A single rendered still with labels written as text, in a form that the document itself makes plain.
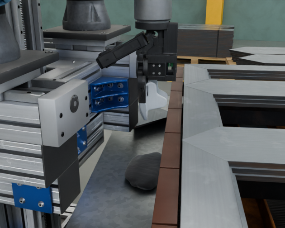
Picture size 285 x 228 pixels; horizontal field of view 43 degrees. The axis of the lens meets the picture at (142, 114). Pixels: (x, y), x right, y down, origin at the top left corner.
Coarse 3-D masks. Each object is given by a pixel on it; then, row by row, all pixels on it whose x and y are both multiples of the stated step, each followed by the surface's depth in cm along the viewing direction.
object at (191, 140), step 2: (190, 136) 82; (192, 136) 82; (194, 136) 82; (186, 138) 81; (188, 138) 81; (190, 138) 81; (192, 138) 81; (194, 138) 81; (182, 140) 80; (184, 140) 80; (186, 140) 80; (188, 140) 80; (190, 140) 80; (192, 140) 80; (194, 140) 80; (188, 142) 79; (190, 142) 79; (192, 142) 79; (194, 142) 79; (192, 144) 78; (194, 144) 78
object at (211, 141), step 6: (204, 132) 84; (210, 132) 84; (216, 132) 84; (198, 138) 81; (204, 138) 81; (210, 138) 81; (216, 138) 81; (198, 144) 78; (204, 144) 78; (210, 144) 78; (216, 144) 78; (222, 144) 78; (204, 150) 75; (210, 150) 75; (216, 150) 75; (222, 150) 75; (222, 156) 73
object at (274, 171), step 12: (216, 72) 143; (228, 72) 143; (240, 72) 143; (252, 72) 142; (264, 72) 142; (276, 72) 141; (216, 96) 113; (228, 96) 112; (240, 96) 112; (252, 96) 111; (264, 96) 111; (276, 96) 110; (216, 108) 103; (240, 168) 71; (252, 168) 71; (264, 168) 71; (276, 168) 70; (252, 180) 70; (264, 180) 70; (276, 180) 70; (180, 204) 58; (240, 204) 61
